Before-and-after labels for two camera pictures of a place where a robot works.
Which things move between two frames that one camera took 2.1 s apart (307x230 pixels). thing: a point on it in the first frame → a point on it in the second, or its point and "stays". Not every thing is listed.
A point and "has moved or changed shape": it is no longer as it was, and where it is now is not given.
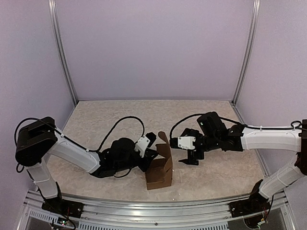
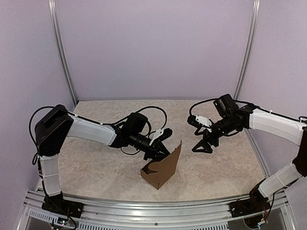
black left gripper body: x=123 y=166 → x=153 y=149
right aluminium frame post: x=254 y=20 stays
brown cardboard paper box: x=159 y=173 has moved or changed shape
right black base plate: x=248 y=207 stays
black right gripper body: x=206 y=142 → x=207 y=136
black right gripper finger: x=192 y=159 → x=207 y=148
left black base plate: x=64 y=207 stays
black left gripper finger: x=149 y=155 → x=162 y=150
